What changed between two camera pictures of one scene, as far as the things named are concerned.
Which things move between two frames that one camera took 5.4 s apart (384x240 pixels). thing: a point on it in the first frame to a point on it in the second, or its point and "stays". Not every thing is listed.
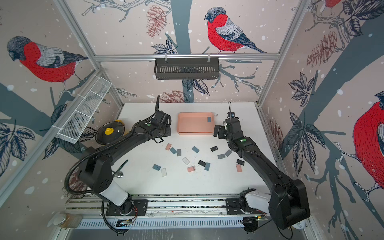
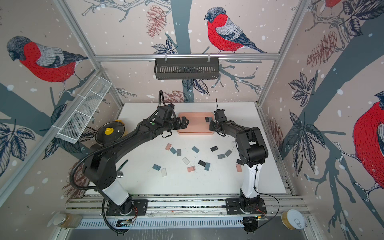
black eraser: (202, 163) stays
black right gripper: (223, 128) to (211, 125)
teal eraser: (195, 149) stays
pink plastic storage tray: (195, 123) stays
